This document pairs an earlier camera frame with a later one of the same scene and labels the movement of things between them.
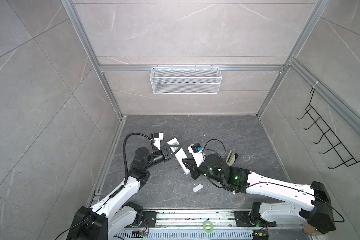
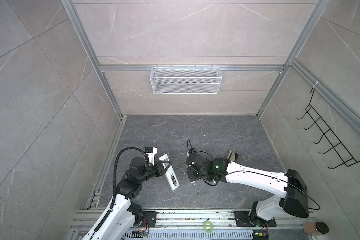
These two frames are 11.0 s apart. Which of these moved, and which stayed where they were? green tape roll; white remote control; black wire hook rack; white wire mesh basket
Moved: white remote control
Stayed: black wire hook rack; green tape roll; white wire mesh basket
